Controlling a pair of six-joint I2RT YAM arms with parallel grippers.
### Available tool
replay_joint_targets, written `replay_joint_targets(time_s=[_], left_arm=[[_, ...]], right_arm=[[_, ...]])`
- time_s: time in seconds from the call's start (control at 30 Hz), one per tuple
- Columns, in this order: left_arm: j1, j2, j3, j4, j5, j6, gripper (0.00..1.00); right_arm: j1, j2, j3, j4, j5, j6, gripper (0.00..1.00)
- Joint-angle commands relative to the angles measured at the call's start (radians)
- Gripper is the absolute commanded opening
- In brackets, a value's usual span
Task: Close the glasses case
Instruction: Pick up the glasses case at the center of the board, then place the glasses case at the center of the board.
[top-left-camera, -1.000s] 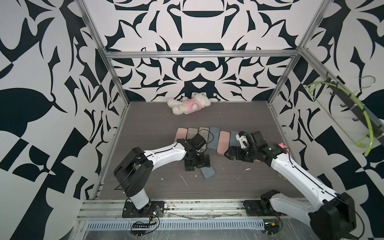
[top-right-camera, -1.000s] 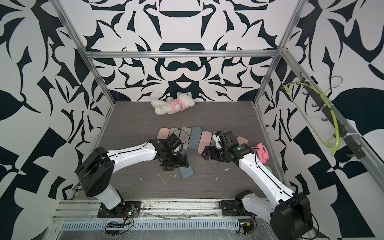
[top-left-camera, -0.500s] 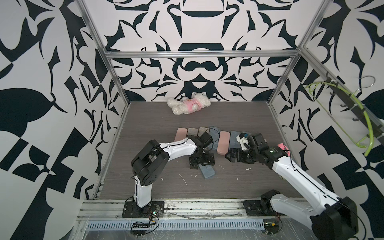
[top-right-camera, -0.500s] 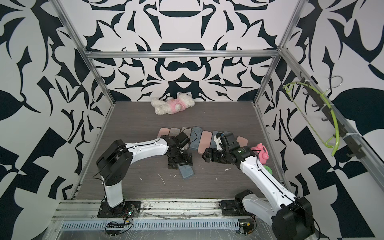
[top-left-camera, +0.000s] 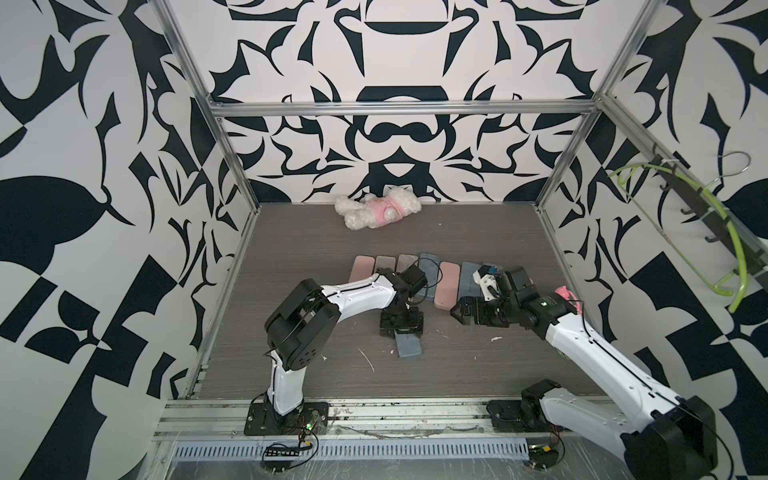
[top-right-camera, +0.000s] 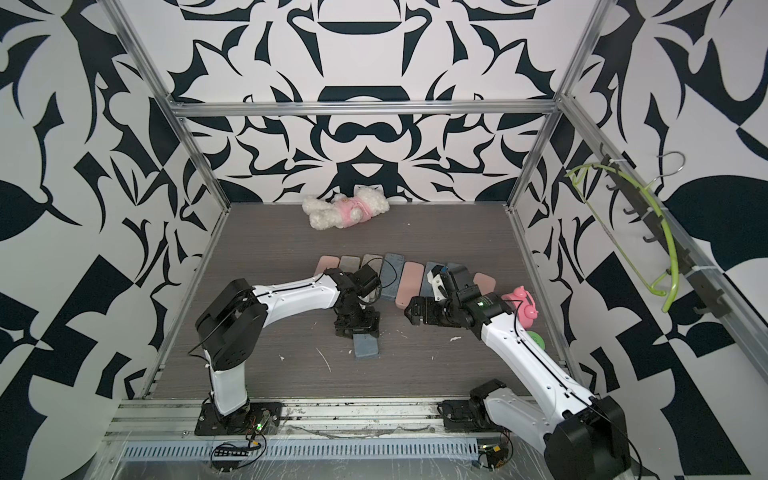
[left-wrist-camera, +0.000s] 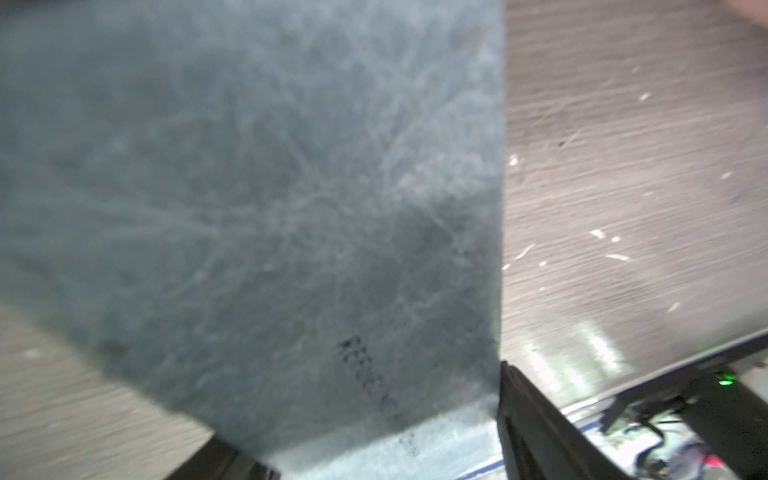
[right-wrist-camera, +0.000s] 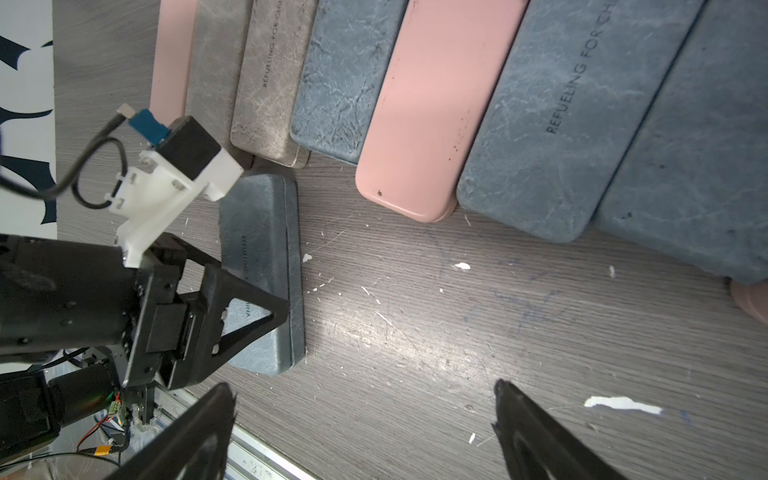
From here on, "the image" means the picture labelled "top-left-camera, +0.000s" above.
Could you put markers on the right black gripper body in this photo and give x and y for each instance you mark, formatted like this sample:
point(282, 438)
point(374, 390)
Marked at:
point(498, 312)

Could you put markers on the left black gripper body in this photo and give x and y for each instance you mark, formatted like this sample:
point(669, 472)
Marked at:
point(401, 322)

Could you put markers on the grey teal case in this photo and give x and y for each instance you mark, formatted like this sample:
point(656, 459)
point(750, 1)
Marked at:
point(408, 346)

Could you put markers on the pink case thin glasses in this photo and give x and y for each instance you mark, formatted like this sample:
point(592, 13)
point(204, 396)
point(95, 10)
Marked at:
point(446, 290)

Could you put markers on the teal case yellow glasses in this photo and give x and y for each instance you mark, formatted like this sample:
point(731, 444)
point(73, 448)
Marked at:
point(405, 261)

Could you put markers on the teal case black sunglasses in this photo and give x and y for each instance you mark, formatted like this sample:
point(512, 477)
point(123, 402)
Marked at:
point(385, 264)

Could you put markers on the pink case red glasses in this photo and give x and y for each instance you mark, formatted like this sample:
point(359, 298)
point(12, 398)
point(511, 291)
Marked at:
point(363, 267)

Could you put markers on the grey case white glasses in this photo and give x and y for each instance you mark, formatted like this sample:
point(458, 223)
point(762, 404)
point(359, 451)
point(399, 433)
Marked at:
point(429, 264)

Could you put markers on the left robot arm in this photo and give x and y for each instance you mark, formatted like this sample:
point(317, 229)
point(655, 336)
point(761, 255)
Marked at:
point(300, 327)

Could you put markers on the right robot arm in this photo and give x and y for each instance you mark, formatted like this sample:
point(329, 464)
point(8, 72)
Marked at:
point(654, 431)

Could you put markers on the pink alarm clock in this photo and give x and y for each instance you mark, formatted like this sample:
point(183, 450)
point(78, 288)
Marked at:
point(571, 298)

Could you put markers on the white pink plush toy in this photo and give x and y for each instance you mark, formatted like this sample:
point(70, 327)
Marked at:
point(373, 212)

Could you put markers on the small black electronics box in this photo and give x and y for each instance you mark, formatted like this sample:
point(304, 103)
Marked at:
point(543, 457)

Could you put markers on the green clothes hanger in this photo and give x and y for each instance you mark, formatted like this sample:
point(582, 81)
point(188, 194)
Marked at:
point(721, 272)

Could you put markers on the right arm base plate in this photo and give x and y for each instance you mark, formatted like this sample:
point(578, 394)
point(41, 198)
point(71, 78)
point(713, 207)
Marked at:
point(508, 416)

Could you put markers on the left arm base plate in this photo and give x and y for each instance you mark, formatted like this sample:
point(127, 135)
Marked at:
point(263, 420)

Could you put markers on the black connector with cables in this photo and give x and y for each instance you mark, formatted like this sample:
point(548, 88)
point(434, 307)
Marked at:
point(281, 452)

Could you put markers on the black wall hook rack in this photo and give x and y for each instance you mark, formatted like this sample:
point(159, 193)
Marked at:
point(696, 206)

